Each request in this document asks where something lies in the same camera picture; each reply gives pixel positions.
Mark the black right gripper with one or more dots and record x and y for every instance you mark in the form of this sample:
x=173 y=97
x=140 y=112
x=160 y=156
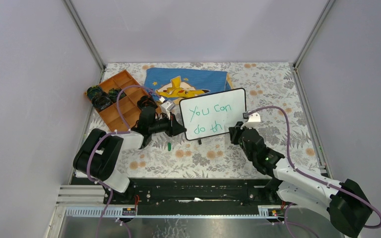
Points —
x=235 y=131

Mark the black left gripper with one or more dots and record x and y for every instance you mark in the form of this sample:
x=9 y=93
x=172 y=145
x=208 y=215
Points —
x=174 y=128

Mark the white whiteboard black frame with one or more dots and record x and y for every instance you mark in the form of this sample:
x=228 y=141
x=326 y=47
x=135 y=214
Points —
x=213 y=114

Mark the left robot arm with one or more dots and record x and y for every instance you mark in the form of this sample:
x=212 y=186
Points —
x=98 y=155

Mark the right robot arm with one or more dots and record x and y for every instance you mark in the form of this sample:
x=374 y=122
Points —
x=342 y=203

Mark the floral patterned tablecloth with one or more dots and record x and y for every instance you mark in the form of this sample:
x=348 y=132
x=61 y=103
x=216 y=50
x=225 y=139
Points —
x=269 y=86

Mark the dark rolled fabric orange pattern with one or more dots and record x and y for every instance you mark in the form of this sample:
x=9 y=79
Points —
x=146 y=101

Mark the blue Pikachu cloth bag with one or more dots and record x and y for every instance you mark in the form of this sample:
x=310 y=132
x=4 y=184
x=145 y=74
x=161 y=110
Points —
x=176 y=84

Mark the wooden compartment tray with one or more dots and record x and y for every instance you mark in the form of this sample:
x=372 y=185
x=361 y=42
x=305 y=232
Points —
x=124 y=112

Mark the dark green rolled fabric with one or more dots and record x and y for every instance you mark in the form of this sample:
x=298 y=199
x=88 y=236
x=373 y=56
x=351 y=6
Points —
x=113 y=94

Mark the dark rolled fabric front left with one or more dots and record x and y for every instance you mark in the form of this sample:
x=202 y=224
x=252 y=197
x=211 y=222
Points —
x=101 y=102

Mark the dark rolled fabric back left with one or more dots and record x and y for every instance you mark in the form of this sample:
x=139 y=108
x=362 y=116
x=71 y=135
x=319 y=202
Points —
x=94 y=91

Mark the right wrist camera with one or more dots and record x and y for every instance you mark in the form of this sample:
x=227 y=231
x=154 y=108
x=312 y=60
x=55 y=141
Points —
x=253 y=121

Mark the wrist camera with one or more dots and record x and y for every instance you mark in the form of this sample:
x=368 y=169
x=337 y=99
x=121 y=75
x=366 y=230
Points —
x=253 y=121
x=166 y=106

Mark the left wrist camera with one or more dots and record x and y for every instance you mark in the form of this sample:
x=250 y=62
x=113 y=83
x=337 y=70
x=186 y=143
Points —
x=166 y=106

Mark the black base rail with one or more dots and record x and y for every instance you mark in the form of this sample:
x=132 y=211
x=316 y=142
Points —
x=195 y=197

